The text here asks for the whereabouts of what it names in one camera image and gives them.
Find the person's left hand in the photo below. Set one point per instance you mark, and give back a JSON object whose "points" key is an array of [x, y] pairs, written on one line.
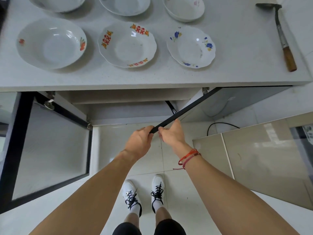
{"points": [[139, 144]]}

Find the person's right hand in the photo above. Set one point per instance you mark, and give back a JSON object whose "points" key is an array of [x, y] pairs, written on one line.
{"points": [[174, 137]]}

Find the black-framed glass cabinet door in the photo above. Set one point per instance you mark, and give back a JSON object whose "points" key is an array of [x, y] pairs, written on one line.
{"points": [[49, 149], [185, 111]]}

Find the white plate blue print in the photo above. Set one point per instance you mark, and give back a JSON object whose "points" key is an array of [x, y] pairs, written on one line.
{"points": [[190, 48]]}

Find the white plate pink green flowers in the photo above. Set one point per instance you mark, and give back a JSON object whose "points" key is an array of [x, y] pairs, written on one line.
{"points": [[127, 46], [124, 6]]}

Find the white plate faint pink print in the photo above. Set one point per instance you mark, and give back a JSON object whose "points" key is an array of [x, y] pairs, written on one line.
{"points": [[183, 7]]}

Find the white plate red fruit print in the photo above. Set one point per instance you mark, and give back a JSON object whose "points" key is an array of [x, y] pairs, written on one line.
{"points": [[51, 44]]}

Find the white plate blue orange flowers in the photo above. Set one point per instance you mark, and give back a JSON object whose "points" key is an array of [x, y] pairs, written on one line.
{"points": [[58, 3]]}

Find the person's right forearm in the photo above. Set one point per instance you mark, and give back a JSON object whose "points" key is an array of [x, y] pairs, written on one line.
{"points": [[232, 200]]}

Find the person's left forearm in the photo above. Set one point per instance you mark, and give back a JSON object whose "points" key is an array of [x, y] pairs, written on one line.
{"points": [[93, 200]]}

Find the person's right white sneaker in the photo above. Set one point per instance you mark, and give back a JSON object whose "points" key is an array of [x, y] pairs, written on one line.
{"points": [[157, 186]]}

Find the person's white sneaker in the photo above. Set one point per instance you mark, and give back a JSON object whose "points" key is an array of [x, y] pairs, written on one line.
{"points": [[129, 190], [157, 186]]}

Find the person's left white sneaker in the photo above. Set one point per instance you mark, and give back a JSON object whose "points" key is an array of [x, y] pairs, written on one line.
{"points": [[129, 190]]}

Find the beige cabinet shelf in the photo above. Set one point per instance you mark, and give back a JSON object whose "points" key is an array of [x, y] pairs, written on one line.
{"points": [[122, 95]]}

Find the person's right white sock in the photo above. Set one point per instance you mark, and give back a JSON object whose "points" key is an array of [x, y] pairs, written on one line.
{"points": [[157, 205]]}

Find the person's white sock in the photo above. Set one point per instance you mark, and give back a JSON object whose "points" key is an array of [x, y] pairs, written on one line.
{"points": [[135, 210], [157, 205]]}

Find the person's left white sock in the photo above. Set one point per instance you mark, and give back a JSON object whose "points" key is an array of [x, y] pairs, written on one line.
{"points": [[135, 210]]}

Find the person's right leg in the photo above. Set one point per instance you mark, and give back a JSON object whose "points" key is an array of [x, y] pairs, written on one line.
{"points": [[162, 214]]}

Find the person's leg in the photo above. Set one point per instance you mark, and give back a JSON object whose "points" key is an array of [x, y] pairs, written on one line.
{"points": [[132, 217], [162, 214]]}

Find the person's left leg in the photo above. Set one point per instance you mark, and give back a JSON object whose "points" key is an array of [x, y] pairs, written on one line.
{"points": [[132, 217]]}

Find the person's black shorts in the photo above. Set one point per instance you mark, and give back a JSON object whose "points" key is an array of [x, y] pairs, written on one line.
{"points": [[171, 228]]}

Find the white speckled countertop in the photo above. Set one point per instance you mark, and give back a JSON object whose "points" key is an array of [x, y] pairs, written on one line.
{"points": [[232, 58]]}

